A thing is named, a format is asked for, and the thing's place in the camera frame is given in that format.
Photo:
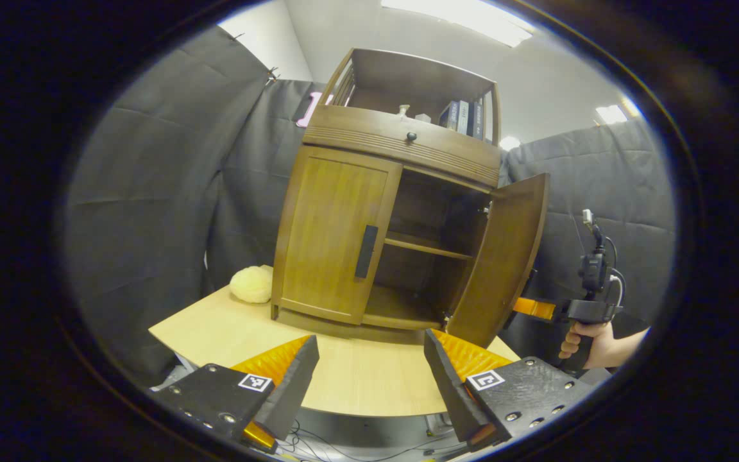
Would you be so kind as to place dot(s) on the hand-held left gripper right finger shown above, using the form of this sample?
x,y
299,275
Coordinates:
x,y
451,388

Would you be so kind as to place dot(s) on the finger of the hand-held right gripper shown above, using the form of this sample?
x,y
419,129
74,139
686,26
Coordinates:
x,y
533,308

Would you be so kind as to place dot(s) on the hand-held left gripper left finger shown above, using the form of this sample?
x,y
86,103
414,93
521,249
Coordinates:
x,y
292,391

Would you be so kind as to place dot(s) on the wooden shoe cabinet door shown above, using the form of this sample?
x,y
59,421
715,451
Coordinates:
x,y
328,231
504,256

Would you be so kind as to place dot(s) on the wooden double-door shoe cabinet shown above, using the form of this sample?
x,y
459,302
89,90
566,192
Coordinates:
x,y
421,205

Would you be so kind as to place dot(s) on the wooden cabinet drawer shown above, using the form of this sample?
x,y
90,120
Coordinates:
x,y
369,131

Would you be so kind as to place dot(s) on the pale yellow plush ball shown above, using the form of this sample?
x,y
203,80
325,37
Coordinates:
x,y
251,285

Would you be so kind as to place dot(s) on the wooden inner shelf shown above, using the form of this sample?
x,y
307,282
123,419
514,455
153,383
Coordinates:
x,y
424,247

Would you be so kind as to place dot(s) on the small ceiling light panel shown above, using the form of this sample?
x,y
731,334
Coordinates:
x,y
611,114

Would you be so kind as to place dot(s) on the large ceiling light panel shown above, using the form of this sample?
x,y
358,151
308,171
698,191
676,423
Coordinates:
x,y
466,16

